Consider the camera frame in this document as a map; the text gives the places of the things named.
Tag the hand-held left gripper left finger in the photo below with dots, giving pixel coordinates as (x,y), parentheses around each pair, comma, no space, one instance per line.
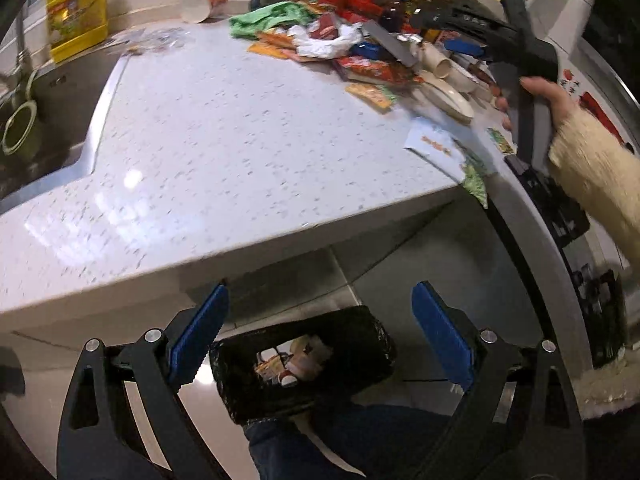
(197,330)

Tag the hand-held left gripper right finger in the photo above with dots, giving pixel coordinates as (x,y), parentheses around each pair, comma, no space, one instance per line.
(442,335)

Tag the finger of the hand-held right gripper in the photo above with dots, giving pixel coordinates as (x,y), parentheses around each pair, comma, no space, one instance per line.
(465,49)
(462,20)

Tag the black bagged trash bin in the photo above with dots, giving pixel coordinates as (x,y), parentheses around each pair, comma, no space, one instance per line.
(350,340)

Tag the person's right forearm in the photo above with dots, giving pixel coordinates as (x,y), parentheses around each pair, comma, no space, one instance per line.
(595,175)

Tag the person's right hand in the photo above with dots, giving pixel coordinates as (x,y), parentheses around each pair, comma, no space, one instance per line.
(555,107)

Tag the white bowl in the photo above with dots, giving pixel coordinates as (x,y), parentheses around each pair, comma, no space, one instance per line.
(462,80)

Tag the white plate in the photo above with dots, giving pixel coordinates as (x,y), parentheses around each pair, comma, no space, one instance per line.
(447,100)

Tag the black box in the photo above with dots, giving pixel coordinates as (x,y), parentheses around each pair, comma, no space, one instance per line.
(390,42)

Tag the small yellow green packet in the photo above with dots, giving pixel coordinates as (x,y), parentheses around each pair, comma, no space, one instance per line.
(501,141)

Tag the red snack packet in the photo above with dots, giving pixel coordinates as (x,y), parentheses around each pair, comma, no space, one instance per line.
(375,71)

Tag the white paper sheet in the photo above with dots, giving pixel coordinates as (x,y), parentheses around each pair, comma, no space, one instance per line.
(435,142)

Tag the yellow orange sachet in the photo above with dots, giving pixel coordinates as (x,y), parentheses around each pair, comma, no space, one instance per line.
(370,95)

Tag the green patterned wrapper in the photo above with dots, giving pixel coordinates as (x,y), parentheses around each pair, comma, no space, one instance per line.
(475,180)

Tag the crumpled white paper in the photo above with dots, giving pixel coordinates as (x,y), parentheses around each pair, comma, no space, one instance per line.
(327,42)

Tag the orange snack packet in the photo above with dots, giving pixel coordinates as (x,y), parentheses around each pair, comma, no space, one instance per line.
(272,46)

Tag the green cloth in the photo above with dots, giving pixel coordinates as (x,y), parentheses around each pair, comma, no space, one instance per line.
(265,17)

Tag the stainless steel sink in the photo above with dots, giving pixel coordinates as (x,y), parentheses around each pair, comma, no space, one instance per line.
(60,110)

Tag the red instant noodle cup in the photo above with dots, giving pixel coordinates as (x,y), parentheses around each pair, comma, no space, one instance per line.
(202,2)

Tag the clear plastic wrapper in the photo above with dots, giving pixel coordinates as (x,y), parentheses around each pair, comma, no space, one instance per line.
(150,39)

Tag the steel faucet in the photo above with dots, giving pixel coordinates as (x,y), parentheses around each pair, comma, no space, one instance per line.
(20,55)

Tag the yellow detergent jug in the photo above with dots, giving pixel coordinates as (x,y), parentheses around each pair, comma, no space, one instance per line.
(77,15)

